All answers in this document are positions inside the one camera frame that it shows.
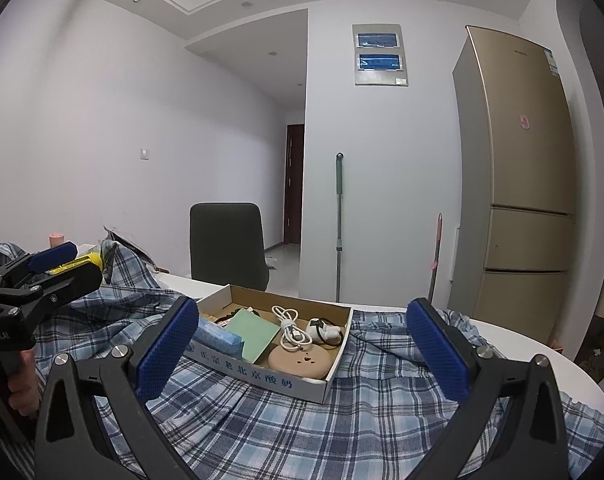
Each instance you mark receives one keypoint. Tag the gold refrigerator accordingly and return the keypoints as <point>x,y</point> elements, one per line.
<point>522,170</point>

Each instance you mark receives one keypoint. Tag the blue plaid cloth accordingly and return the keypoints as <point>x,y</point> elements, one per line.
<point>307,435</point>

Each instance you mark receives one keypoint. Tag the person's left hand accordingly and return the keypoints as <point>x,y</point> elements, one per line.
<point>22,385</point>

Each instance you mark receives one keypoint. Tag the green notebook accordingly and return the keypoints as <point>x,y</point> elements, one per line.
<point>252,335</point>

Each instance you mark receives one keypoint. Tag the white cardboard box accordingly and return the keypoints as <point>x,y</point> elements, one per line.
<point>312,390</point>

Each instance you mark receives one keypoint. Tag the dark grey chair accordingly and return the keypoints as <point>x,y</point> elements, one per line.
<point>229,245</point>

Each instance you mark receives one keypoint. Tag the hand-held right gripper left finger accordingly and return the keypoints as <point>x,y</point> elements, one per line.
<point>164,355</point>

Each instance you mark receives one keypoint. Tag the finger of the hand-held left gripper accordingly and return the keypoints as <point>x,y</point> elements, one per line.
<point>69,280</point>
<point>54,256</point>

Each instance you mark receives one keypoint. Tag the dark wooden door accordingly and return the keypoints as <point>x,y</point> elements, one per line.
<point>294,185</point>

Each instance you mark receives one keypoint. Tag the grey electrical panel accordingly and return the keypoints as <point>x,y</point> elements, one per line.
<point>381,55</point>

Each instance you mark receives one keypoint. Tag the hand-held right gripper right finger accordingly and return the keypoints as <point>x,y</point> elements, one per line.
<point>439,355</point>

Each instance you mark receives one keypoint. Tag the pink cup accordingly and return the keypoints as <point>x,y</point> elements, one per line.
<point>56,237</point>

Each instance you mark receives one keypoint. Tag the round beige disc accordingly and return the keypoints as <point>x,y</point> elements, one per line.
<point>302,362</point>

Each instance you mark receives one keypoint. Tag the yellow bottle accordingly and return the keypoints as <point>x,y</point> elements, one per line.
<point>89,260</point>

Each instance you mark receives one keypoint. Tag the white plastic bag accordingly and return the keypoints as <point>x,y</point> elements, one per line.
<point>126,236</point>

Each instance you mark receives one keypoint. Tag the blue tissue pack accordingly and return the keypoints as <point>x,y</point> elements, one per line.
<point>216,337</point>

